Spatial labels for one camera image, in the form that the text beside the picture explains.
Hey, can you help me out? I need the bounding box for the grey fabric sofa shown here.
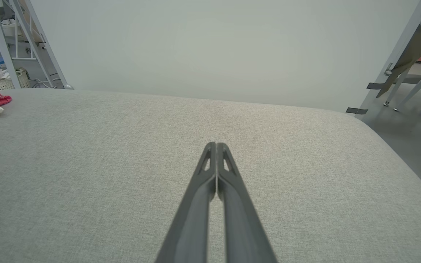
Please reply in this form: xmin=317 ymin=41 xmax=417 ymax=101
xmin=0 ymin=89 xmax=421 ymax=263

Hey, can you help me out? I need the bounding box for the white cable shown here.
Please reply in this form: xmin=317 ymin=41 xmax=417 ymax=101
xmin=31 ymin=75 xmax=63 ymax=89

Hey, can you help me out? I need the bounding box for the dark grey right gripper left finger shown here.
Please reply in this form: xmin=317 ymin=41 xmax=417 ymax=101
xmin=155 ymin=142 xmax=217 ymax=263

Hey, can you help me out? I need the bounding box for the light grey frame beam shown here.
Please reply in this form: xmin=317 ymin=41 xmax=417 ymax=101
xmin=355 ymin=0 xmax=421 ymax=119

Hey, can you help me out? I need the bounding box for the brown cardboard piece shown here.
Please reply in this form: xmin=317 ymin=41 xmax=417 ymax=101
xmin=376 ymin=18 xmax=421 ymax=98

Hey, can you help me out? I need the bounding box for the woven laundry basket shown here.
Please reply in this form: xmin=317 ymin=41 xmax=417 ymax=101
xmin=0 ymin=68 xmax=31 ymax=91

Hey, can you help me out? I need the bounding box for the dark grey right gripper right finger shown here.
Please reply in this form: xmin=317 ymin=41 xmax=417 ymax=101
xmin=217 ymin=142 xmax=279 ymax=263

